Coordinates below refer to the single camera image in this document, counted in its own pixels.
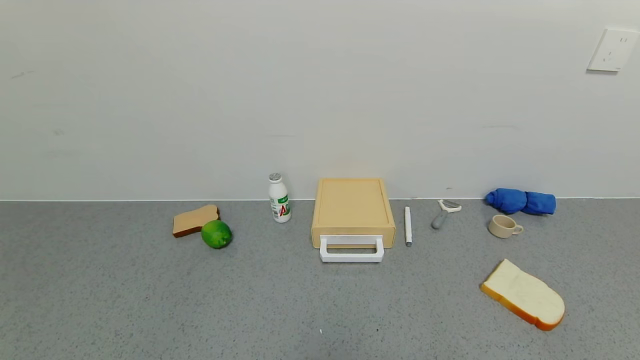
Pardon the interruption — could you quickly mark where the yellow drawer cabinet case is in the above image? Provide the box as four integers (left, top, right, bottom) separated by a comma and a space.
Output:
311, 178, 397, 237

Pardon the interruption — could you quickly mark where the white milk drink bottle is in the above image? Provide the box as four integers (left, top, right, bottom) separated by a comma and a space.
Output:
268, 173, 292, 224

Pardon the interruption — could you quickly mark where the green lime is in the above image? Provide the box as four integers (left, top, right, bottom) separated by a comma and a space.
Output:
201, 220, 233, 250

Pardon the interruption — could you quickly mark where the brown toast slice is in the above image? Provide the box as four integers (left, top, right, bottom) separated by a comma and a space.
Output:
172, 204, 221, 239

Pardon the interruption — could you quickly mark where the beige cup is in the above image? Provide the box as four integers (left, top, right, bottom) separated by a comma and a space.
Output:
488, 214, 524, 239

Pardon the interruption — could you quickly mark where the blue rolled cloth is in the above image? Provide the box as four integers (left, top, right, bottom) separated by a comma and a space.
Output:
484, 188, 557, 216

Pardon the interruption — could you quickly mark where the white bread slice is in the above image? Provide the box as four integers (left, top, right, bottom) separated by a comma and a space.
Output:
480, 258, 566, 332

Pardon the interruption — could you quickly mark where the grey handled peeler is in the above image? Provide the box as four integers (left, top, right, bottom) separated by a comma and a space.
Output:
431, 199, 463, 231

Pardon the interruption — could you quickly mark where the white wall socket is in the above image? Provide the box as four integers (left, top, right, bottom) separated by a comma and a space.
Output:
586, 28, 640, 73

